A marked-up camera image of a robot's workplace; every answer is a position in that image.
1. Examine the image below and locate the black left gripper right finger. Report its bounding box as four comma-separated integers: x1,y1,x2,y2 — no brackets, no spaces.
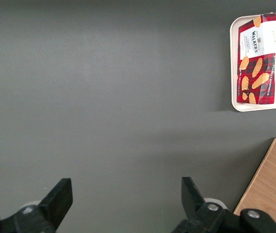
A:
171,177,276,233

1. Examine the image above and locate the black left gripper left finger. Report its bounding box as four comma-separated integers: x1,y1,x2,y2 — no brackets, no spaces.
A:
0,178,73,233

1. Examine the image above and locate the red tartan cookie box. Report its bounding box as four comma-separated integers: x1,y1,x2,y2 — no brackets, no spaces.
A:
235,13,276,105

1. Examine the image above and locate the wooden drawer cabinet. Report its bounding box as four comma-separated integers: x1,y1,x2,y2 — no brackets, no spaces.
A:
233,137,276,233

